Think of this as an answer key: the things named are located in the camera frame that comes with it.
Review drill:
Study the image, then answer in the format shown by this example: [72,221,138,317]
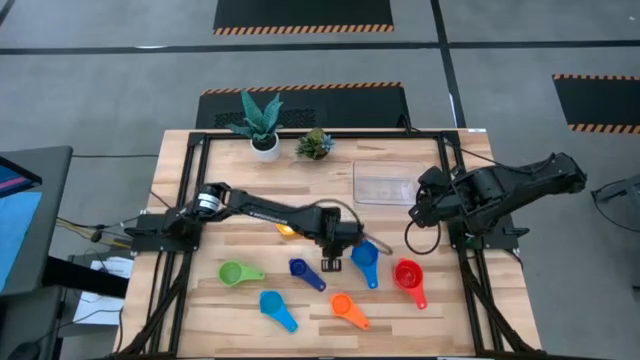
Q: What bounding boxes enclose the right gripper camera cable loop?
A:
[403,218,443,257]

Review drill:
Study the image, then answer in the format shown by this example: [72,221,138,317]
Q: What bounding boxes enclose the long black arm cable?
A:
[397,114,506,169]

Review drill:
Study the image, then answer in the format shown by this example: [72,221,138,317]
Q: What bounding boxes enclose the grey stand with cable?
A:
[590,173,640,222]

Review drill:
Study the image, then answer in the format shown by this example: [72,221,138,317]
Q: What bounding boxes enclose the succulent plant in dark pot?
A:
[294,127,336,162]

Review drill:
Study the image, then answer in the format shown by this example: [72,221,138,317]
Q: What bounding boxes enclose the black aluminium table frame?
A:
[117,129,542,359]

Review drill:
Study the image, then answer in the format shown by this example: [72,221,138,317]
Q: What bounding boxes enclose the green measuring cup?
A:
[217,259,267,289]

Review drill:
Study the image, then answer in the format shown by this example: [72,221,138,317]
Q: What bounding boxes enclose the snake plant in white pot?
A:
[224,89,285,163]

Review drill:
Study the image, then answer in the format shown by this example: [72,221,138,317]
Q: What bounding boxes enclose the left gripper camera cable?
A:
[312,198,395,257]

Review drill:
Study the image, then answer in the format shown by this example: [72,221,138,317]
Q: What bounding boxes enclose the black mat with hazard stripes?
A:
[551,73,640,136]
[212,0,395,37]
[194,81,412,131]

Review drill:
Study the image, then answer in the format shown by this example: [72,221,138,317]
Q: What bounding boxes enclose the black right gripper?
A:
[408,165,456,226]

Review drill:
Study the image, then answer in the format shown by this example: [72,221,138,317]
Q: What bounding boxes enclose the cable bundle beside table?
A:
[55,214,151,251]

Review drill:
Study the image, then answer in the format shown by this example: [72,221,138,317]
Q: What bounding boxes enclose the white paper sheets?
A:
[72,256,135,327]

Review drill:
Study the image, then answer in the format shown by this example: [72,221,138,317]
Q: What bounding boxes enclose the teal measuring cup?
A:
[258,290,300,334]

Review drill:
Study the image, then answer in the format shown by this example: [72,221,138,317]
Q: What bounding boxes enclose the clear plastic basket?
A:
[352,159,427,208]

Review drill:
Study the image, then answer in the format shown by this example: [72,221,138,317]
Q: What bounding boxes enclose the medium blue measuring cup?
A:
[349,240,381,291]

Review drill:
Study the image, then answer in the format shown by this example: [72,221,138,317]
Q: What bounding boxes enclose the red measuring cup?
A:
[392,257,429,311]

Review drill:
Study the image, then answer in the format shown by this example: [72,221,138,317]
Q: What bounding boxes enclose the dark blue measuring cup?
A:
[288,257,328,293]

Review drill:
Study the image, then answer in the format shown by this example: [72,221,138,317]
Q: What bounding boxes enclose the orange measuring cup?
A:
[329,292,372,332]

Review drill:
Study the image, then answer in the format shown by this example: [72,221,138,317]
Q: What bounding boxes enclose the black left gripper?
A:
[317,207,365,273]

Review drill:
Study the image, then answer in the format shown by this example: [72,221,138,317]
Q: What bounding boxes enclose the large grey-framed monitor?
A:
[0,145,74,297]

